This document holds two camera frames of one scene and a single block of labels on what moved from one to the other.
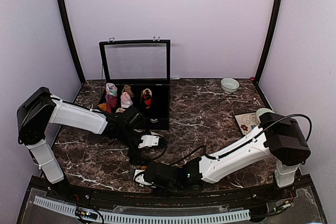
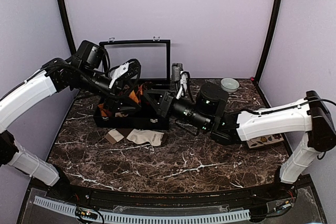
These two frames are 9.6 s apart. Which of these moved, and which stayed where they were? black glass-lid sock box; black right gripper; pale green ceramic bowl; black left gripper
Moved: black right gripper; black left gripper
Stayed: black glass-lid sock box; pale green ceramic bowl
